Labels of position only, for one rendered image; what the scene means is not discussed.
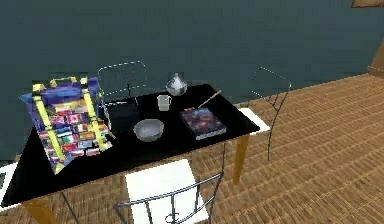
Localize brown framed picture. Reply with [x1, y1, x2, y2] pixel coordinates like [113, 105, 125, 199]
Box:
[351, 0, 384, 9]

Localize clear glass vase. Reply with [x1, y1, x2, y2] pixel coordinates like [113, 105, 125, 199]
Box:
[166, 72, 189, 97]

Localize grey metal bowl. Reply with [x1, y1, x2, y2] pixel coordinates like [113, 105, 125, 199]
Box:
[133, 118, 165, 143]

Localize black table with wooden legs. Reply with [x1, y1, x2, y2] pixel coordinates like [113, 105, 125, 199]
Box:
[0, 83, 261, 224]

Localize dark colourful book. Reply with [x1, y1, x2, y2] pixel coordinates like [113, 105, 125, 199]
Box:
[179, 106, 228, 141]

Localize colourful box with yellow straps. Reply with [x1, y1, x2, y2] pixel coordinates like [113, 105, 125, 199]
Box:
[18, 76, 114, 175]

